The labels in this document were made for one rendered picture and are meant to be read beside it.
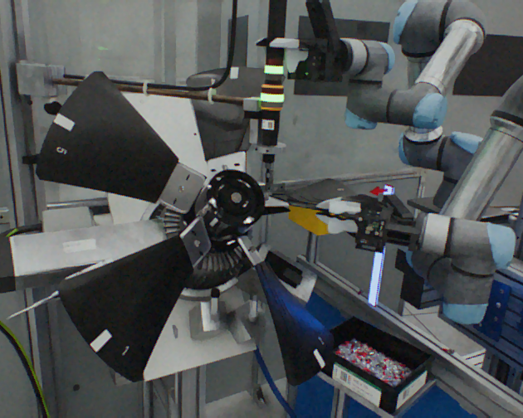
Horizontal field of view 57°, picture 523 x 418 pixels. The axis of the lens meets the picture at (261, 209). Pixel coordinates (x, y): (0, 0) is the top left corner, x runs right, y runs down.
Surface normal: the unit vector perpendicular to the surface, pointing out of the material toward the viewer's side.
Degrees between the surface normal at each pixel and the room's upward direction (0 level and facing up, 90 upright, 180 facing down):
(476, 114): 90
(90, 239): 50
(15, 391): 90
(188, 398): 90
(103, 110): 75
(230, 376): 90
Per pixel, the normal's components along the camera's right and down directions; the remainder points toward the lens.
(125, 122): 0.12, 0.10
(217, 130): -0.37, -0.36
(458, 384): -0.87, 0.11
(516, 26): 0.25, 0.33
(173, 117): 0.41, -0.38
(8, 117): -0.43, 0.26
